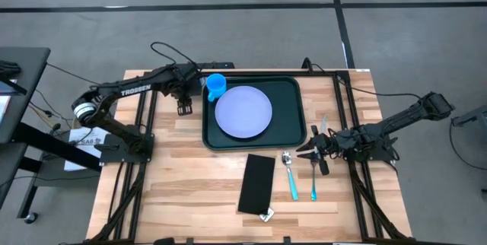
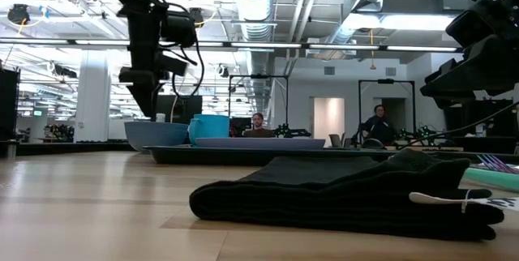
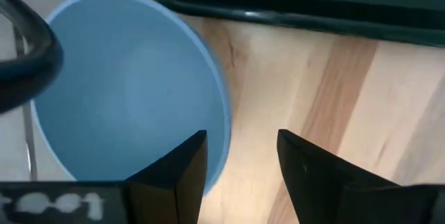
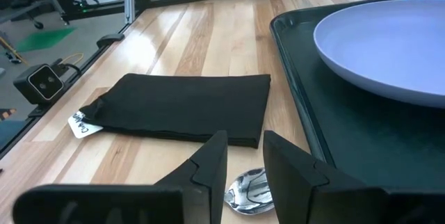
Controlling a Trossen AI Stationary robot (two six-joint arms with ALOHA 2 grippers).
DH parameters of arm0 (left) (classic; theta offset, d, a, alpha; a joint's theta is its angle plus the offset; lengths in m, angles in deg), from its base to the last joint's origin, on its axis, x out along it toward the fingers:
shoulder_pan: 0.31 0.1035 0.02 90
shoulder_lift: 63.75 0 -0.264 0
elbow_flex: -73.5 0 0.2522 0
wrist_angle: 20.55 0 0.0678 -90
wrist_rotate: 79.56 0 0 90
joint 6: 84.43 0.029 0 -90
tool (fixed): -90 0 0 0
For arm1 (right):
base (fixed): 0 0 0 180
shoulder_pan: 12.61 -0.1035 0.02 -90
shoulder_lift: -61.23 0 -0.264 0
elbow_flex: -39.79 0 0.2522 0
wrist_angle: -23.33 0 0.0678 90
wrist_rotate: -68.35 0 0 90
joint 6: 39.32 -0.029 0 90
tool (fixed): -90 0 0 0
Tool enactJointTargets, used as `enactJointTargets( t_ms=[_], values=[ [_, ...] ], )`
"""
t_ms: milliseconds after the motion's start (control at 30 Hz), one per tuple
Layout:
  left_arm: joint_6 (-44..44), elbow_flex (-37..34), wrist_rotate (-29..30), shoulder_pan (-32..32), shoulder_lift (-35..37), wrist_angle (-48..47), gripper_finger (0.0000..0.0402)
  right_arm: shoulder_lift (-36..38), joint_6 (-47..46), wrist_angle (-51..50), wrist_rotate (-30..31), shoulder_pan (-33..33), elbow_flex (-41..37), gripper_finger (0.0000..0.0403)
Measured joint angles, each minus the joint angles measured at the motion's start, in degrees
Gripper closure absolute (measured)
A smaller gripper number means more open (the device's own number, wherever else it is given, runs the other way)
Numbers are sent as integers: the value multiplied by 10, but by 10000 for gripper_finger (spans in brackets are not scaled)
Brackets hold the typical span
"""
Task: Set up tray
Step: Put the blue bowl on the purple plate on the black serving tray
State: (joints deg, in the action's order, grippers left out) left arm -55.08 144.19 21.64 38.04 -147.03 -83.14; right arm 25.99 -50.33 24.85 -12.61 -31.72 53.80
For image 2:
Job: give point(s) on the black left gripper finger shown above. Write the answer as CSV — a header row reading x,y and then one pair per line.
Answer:
x,y
157,99
142,99

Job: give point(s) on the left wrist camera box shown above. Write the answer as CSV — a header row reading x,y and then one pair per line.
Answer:
x,y
174,64

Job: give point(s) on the black ceiling device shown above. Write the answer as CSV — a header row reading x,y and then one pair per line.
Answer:
x,y
200,15
18,14

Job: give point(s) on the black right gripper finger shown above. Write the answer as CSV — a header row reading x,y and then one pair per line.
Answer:
x,y
478,74
458,103

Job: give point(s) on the black aluminium table frame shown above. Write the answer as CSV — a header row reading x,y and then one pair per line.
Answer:
x,y
61,148

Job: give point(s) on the black monitor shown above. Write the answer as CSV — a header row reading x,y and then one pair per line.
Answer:
x,y
180,109

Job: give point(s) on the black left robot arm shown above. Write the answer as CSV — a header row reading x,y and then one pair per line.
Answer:
x,y
144,30

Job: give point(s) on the black cabinet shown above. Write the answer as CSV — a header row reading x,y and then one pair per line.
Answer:
x,y
9,105

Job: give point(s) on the white bottle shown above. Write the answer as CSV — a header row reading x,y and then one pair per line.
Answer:
x,y
160,117

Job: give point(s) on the black equipment bench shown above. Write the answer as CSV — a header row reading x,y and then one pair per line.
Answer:
x,y
490,127

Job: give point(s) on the dark green tray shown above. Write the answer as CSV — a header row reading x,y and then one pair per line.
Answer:
x,y
202,156

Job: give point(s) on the black napkin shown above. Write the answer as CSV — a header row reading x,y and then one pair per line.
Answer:
x,y
324,196

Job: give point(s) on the lavender plate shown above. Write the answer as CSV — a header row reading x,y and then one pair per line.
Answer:
x,y
259,143

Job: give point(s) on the blue mug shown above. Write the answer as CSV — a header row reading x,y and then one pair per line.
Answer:
x,y
211,129

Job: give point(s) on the white pillar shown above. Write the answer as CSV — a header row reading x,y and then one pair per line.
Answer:
x,y
93,95

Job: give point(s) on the black robot station frame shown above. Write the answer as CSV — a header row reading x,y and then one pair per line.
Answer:
x,y
385,81
259,76

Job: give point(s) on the white plastic utensil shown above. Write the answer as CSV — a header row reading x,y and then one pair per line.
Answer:
x,y
446,200

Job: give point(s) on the person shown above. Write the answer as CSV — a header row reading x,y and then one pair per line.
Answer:
x,y
258,129
379,127

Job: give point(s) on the ceiling light strip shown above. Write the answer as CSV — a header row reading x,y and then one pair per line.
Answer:
x,y
263,45

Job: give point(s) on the blue bowl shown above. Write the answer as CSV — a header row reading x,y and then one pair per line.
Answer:
x,y
156,135

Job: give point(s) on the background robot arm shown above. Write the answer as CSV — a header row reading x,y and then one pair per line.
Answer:
x,y
292,132
421,133

